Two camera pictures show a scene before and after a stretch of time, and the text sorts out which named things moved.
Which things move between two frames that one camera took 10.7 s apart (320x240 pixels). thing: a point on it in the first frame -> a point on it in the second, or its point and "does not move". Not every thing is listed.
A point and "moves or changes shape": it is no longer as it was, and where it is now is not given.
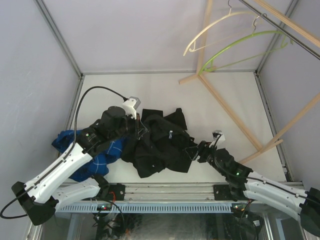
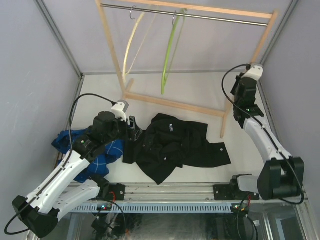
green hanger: (208, 60) -> (176, 21)
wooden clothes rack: (296, 23) -> (231, 113)
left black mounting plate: (117, 192) does not move
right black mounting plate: (222, 192) does not move
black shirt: (161, 142) moves or changes shape
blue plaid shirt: (98, 166) does not move
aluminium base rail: (186, 192) does not move
